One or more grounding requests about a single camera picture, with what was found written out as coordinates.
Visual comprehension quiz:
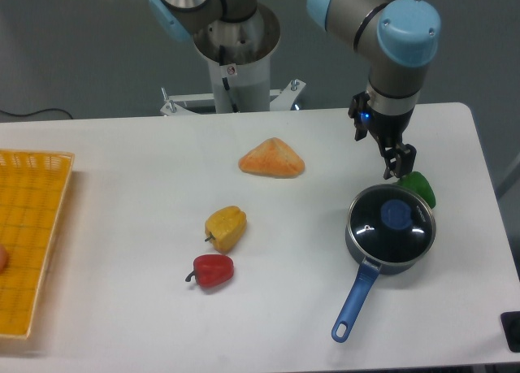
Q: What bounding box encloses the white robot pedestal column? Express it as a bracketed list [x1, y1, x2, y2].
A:
[193, 3, 280, 113]

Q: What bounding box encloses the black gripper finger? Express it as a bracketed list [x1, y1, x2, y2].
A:
[394, 143, 417, 177]
[379, 145, 398, 179]

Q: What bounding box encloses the green bell pepper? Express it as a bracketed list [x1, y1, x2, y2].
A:
[395, 171, 436, 210]

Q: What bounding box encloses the black cable on floor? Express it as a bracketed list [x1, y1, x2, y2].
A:
[0, 107, 75, 120]

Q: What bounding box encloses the blue handled saucepan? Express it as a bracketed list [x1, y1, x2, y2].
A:
[331, 184, 437, 344]

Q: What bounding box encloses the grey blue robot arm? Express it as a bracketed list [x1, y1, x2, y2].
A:
[149, 0, 441, 178]

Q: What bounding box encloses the triangular orange bread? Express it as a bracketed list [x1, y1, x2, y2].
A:
[238, 137, 306, 178]

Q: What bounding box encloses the yellow woven basket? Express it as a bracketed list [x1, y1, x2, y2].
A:
[1, 149, 75, 339]

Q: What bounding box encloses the red bell pepper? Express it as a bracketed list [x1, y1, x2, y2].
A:
[185, 254, 234, 288]

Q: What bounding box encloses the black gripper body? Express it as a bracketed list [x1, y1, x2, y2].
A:
[363, 102, 413, 146]

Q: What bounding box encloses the white metal base frame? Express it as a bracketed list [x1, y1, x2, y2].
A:
[159, 79, 306, 117]

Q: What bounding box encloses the black device at table edge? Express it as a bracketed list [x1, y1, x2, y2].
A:
[500, 311, 520, 353]

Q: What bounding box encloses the yellow bell pepper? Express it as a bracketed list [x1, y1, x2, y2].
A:
[205, 206, 247, 254]

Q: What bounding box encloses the glass lid with blue knob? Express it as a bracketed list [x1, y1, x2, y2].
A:
[345, 184, 436, 267]

